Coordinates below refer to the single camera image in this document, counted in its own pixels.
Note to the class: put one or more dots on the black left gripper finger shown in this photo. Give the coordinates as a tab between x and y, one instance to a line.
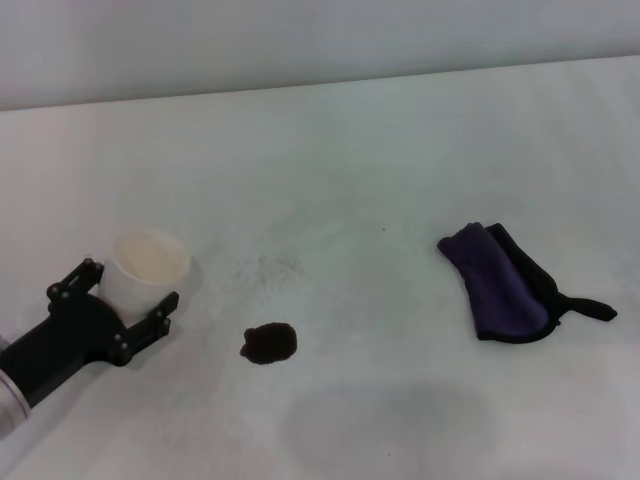
150	325
75	282

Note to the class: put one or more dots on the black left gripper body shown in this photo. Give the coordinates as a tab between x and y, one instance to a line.
60	340

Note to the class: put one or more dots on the white paper cup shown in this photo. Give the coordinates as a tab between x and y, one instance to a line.
145	270

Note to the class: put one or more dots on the purple rag with black edge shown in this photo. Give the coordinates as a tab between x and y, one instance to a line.
500	285

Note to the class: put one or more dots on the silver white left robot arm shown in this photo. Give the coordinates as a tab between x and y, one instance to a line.
11	402

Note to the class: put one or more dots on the black water stain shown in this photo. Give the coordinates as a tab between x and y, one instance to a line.
270	344

